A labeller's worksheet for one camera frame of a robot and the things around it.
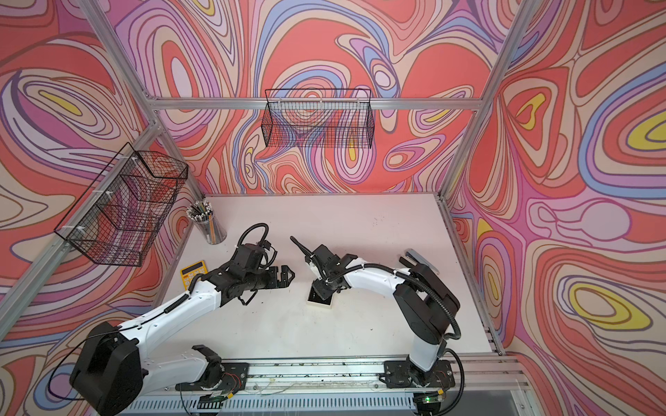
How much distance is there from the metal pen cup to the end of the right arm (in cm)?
47

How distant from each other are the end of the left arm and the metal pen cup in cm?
31

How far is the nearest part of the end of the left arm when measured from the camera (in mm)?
603

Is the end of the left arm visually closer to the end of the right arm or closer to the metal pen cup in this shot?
the end of the right arm

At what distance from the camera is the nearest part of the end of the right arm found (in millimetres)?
642

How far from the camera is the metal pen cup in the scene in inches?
36.4

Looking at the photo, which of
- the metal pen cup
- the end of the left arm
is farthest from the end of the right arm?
the metal pen cup
